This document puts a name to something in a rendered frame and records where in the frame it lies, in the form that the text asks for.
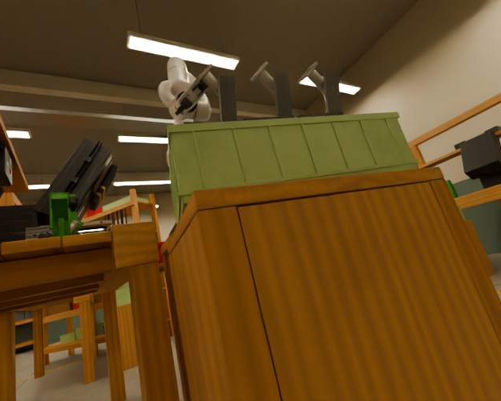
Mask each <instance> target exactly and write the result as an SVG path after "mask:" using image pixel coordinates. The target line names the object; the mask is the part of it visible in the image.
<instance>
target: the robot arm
mask: <svg viewBox="0 0 501 401"><path fill-rule="evenodd" d="M167 73H168V80H166V81H163V82H161V83H160V84H159V86H158V95H159V97H160V99H161V101H162V102H163V103H164V104H165V105H166V106H167V107H168V108H169V113H170V114H171V116H172V117H173V119H174V125H175V124H184V122H193V120H197V121H207V120H209V118H210V115H211V108H210V104H209V102H208V98H207V96H206V95H205V92H206V88H208V85H207V84H206V83H205V82H204V81H203V80H200V82H199V81H198V83H196V82H195V80H196V77H195V76H193V75H191V74H190V73H188V72H187V68H186V65H185V63H184V61H183V60H182V59H181V58H180V57H178V56H173V57H171V58H170V59H169V61H168V64H167ZM201 83H202V84H201ZM204 86H205V88H204ZM166 163H167V165H168V167H169V151H168V150H167V154H166Z"/></svg>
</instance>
